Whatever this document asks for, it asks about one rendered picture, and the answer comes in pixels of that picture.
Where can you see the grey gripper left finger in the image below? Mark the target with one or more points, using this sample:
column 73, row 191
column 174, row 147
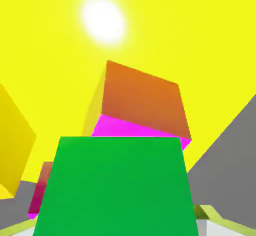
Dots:
column 22, row 230

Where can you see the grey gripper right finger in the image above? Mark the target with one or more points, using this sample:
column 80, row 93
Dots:
column 216, row 227

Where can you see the small green cube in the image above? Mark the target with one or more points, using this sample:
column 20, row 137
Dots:
column 118, row 187

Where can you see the small magenta cube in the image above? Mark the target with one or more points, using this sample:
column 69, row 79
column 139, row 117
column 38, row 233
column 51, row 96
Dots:
column 41, row 192
column 142, row 103

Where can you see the small yellow cube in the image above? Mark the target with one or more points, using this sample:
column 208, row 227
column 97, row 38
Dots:
column 14, row 143

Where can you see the large yellow box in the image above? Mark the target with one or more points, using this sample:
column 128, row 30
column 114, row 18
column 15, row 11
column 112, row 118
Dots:
column 180, row 39

